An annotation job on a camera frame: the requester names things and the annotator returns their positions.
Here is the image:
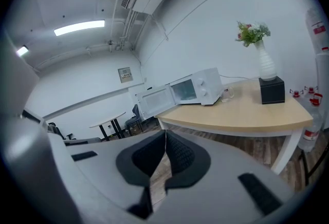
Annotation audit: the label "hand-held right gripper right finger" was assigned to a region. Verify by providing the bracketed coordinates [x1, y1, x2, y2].
[153, 129, 297, 224]

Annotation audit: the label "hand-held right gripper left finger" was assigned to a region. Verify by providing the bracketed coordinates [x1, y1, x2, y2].
[48, 129, 166, 224]

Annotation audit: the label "clear glass mug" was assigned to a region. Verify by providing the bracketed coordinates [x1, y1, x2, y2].
[220, 86, 235, 103]

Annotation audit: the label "white microwave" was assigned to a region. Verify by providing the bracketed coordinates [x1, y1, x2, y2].
[135, 67, 223, 121]

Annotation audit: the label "round white table black legs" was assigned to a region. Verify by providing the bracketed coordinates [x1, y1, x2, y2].
[89, 111, 127, 141]

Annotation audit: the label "wooden table with white legs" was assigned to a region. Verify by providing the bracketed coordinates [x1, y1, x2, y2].
[154, 79, 314, 175]

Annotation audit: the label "black office chair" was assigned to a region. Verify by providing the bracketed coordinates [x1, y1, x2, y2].
[47, 122, 77, 141]

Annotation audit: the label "dark blue chair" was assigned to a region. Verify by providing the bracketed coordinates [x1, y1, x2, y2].
[125, 104, 144, 136]

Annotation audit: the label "black tissue box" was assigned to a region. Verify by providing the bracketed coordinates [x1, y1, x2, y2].
[258, 76, 286, 105]

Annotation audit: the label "large clear water bottle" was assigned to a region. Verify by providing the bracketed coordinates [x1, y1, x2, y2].
[305, 8, 329, 55]
[289, 88, 308, 105]
[298, 92, 324, 153]
[304, 85, 319, 95]

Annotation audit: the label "white ribbed vase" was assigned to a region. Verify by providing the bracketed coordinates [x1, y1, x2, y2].
[253, 40, 278, 82]

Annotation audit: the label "white water dispenser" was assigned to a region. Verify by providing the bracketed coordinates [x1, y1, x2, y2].
[315, 50, 329, 131]

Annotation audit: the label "long ceiling light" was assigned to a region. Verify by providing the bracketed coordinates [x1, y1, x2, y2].
[16, 45, 29, 57]
[53, 20, 106, 37]

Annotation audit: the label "white ceiling pipes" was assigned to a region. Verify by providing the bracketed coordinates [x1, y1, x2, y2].
[107, 0, 196, 51]

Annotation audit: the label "grey electrical wall panel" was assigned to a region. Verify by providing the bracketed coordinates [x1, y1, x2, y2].
[117, 67, 134, 84]

